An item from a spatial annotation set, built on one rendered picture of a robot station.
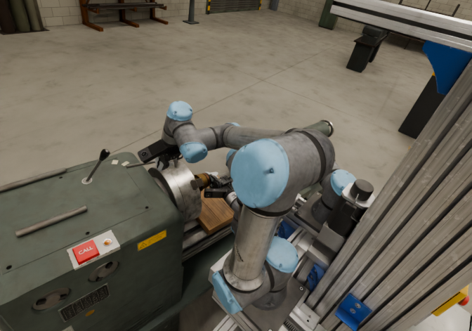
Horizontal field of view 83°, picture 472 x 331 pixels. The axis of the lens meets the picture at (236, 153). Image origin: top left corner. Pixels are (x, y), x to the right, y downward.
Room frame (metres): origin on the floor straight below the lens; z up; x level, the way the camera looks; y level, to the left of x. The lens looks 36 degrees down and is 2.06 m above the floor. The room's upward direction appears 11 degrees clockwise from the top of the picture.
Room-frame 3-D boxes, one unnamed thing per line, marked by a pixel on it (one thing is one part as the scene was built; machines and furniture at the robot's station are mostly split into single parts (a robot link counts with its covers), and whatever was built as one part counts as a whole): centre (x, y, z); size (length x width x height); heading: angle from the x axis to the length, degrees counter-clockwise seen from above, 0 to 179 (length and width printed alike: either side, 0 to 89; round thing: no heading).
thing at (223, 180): (1.01, 0.02, 1.08); 0.12 x 0.09 x 0.08; 46
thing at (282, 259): (0.48, -0.18, 1.33); 0.13 x 0.12 x 0.14; 131
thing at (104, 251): (0.45, 0.38, 1.23); 0.13 x 0.08 x 0.06; 137
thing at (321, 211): (0.89, -0.47, 1.21); 0.15 x 0.15 x 0.10
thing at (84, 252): (0.43, 0.39, 1.26); 0.06 x 0.06 x 0.02; 47
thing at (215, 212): (1.10, 0.09, 0.88); 0.36 x 0.30 x 0.04; 47
